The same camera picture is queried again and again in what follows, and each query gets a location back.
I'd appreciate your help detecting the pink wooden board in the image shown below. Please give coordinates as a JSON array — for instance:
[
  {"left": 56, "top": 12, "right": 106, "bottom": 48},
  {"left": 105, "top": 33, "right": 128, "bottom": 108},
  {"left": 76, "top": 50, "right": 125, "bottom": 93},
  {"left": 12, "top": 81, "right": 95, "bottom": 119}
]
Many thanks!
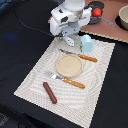
[{"left": 47, "top": 0, "right": 128, "bottom": 44}]

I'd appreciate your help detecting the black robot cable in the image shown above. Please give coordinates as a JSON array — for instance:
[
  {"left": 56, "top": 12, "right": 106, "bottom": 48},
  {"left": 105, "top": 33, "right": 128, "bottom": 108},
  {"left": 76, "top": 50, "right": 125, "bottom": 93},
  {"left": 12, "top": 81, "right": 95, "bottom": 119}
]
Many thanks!
[{"left": 12, "top": 0, "right": 54, "bottom": 38}]

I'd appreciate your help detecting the red toy tomato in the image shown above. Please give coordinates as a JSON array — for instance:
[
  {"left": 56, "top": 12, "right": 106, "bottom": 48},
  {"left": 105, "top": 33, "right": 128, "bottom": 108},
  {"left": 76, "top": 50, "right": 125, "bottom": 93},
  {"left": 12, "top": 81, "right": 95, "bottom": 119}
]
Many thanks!
[{"left": 92, "top": 8, "right": 102, "bottom": 17}]

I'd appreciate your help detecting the brown toy sausage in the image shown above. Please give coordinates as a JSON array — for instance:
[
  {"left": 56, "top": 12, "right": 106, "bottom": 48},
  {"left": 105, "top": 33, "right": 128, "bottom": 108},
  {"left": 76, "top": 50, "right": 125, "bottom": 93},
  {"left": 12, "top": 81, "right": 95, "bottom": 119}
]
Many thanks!
[{"left": 43, "top": 82, "right": 57, "bottom": 104}]

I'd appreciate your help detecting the white toy fish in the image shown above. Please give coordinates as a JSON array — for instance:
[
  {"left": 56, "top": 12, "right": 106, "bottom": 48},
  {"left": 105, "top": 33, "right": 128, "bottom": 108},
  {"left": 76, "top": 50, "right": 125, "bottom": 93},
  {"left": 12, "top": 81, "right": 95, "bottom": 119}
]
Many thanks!
[{"left": 63, "top": 36, "right": 75, "bottom": 47}]

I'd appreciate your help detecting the light blue toy carton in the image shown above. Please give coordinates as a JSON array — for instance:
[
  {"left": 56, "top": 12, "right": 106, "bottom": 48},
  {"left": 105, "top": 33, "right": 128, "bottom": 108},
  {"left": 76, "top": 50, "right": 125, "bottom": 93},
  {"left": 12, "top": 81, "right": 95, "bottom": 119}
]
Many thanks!
[{"left": 80, "top": 35, "right": 93, "bottom": 52}]

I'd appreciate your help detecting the orange handled toy fork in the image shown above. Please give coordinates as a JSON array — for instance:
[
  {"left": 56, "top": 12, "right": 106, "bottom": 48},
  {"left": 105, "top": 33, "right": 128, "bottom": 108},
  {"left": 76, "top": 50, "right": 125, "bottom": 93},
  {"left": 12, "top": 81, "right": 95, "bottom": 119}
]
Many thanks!
[{"left": 44, "top": 71, "right": 85, "bottom": 89}]

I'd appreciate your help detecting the round wooden plate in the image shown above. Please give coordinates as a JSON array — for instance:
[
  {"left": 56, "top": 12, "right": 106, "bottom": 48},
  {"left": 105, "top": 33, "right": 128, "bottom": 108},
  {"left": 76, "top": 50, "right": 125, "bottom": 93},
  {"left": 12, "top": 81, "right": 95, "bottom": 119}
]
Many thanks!
[{"left": 56, "top": 54, "right": 83, "bottom": 78}]

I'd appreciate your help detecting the grey toy frying pan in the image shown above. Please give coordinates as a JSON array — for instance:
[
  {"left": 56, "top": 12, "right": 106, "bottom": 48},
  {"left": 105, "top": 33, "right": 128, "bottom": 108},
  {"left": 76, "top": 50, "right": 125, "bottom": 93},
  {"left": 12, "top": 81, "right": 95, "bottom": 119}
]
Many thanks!
[{"left": 90, "top": 6, "right": 114, "bottom": 26}]

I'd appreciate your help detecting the beige woven placemat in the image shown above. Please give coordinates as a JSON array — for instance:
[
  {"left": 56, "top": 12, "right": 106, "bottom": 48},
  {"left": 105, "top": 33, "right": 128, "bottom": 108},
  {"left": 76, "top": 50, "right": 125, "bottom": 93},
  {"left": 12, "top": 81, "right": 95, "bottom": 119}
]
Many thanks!
[{"left": 14, "top": 35, "right": 115, "bottom": 128}]

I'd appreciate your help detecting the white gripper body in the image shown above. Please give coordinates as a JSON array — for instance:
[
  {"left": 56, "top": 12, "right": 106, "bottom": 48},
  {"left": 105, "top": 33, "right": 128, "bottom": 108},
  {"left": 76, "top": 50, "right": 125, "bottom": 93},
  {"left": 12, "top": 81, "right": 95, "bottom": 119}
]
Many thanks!
[{"left": 50, "top": 5, "right": 92, "bottom": 36}]

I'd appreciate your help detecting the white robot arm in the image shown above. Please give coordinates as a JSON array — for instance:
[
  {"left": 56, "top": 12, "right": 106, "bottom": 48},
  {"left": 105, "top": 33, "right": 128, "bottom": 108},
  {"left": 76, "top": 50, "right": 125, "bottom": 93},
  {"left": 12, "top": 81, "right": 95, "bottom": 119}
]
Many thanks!
[{"left": 49, "top": 0, "right": 92, "bottom": 36}]

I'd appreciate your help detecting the orange handled toy knife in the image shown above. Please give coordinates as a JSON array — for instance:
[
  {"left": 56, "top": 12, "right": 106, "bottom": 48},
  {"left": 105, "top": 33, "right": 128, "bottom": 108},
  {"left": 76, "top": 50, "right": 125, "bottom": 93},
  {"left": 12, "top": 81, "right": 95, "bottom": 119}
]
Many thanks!
[{"left": 59, "top": 49, "right": 98, "bottom": 62}]

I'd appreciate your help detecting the black burner disc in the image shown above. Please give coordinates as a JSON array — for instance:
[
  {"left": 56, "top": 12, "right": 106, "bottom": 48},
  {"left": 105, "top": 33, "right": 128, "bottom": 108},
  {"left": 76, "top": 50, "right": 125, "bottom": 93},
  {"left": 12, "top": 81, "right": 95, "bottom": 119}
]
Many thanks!
[{"left": 88, "top": 1, "right": 104, "bottom": 9}]

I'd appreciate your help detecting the beige bowl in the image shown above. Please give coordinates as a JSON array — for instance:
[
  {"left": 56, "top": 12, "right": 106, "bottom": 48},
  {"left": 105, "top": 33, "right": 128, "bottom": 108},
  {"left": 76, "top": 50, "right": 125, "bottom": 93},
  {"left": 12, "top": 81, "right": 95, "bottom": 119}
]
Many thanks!
[{"left": 119, "top": 5, "right": 128, "bottom": 30}]

